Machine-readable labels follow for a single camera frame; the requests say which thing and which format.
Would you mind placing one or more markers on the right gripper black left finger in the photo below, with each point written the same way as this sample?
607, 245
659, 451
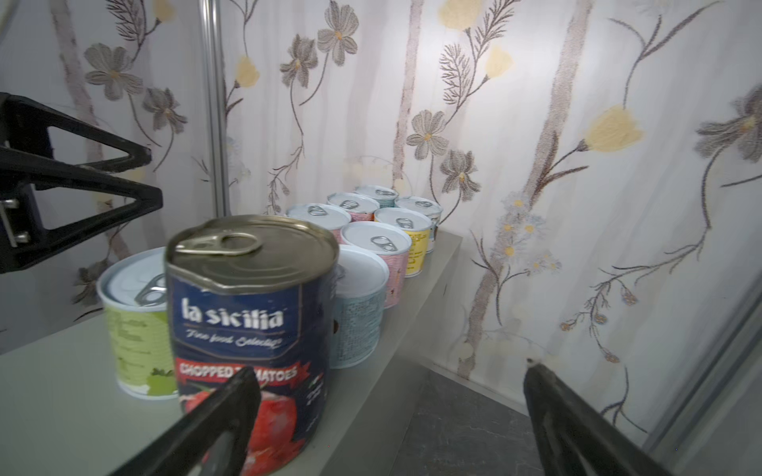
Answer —
214, 436

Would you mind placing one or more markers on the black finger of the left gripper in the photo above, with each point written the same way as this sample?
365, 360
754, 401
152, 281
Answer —
26, 241
25, 127

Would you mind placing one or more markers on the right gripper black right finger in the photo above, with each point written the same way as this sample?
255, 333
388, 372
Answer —
574, 439

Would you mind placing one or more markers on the green label can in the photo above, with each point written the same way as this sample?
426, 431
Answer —
134, 297

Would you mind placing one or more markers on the dark tin can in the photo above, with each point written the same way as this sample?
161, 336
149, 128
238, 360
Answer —
255, 291

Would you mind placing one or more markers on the pink can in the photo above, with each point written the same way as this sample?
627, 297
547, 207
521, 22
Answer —
328, 216
390, 243
359, 207

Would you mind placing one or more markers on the yellow label can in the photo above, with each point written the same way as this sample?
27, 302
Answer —
417, 227

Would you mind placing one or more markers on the teal coconut can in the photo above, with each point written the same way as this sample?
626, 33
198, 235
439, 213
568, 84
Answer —
428, 208
386, 197

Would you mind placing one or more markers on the grey metal cabinet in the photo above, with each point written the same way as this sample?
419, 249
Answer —
62, 412

